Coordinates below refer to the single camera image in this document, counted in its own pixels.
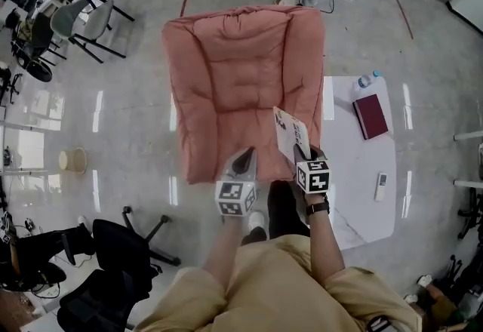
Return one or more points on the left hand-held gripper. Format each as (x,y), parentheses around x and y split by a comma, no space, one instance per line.
(235,194)

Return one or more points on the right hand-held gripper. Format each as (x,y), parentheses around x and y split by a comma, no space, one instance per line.
(313,177)

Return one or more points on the white paperback book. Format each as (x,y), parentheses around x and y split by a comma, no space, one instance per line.
(290,130)

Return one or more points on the pink cushioned armchair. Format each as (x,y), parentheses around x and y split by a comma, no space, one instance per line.
(241,89)

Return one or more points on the person's left forearm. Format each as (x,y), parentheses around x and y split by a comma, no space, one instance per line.
(224,247)

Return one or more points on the person's right forearm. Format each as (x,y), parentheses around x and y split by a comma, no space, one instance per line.
(324,243)

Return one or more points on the dark red hardcover book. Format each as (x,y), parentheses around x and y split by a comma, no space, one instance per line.
(371,117)

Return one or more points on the black wristwatch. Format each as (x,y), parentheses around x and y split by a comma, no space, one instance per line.
(317,206)

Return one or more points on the person's white shoe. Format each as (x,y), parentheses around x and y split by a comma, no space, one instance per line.
(256,219)

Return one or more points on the person's black trousers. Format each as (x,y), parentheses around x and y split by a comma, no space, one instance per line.
(285,209)

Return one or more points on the white marble coffee table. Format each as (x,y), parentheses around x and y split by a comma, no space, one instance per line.
(362,187)

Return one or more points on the white remote control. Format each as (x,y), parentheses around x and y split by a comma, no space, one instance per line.
(381,186)

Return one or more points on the clear water bottle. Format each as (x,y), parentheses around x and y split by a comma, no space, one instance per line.
(365,80)

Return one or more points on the person's beige shirt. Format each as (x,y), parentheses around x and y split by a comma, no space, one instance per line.
(279,292)

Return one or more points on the black swivel office chair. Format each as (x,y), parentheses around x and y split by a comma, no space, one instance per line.
(120,243)

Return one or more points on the white-legged table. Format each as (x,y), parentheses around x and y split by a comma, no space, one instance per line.
(468,136)

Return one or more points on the round woven basket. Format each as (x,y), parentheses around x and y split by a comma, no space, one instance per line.
(73,160)

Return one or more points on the black mesh office chair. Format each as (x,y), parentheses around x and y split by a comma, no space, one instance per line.
(98,304)

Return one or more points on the grey shell chair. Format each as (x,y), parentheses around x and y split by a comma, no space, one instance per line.
(75,17)

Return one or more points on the black four-legged chair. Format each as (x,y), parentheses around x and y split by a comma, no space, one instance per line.
(37,43)

